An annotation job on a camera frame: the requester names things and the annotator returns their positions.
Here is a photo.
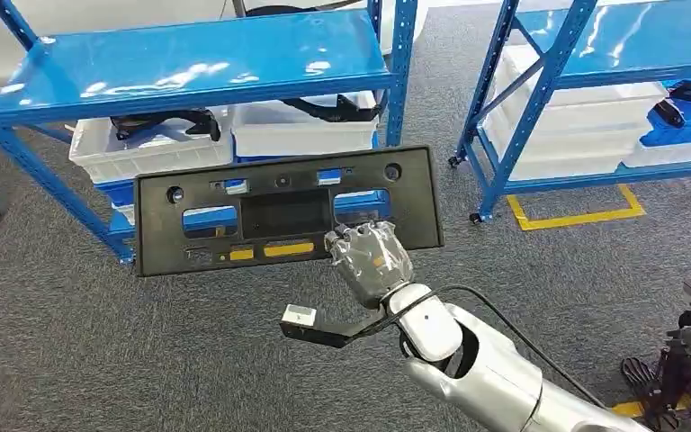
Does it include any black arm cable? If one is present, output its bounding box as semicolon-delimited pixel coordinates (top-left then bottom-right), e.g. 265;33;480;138
381;284;609;410

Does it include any black plastic cutout panel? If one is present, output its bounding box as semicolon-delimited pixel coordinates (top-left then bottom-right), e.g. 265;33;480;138
133;144;445;278

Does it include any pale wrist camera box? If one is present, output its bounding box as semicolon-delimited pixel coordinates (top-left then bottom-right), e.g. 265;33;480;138
278;303;394;350

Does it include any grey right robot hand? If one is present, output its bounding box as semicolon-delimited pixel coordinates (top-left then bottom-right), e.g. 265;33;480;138
324;220;415;308

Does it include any blue metal shelf rack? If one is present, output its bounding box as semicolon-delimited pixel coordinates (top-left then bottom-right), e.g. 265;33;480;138
0;0;419;266
447;0;691;227

